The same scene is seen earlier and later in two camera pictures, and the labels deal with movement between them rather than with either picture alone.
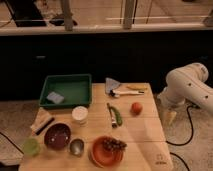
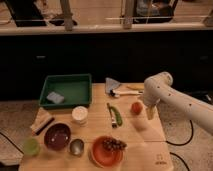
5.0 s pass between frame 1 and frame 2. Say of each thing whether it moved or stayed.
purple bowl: stayed
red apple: stayed
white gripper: moved
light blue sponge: stayed
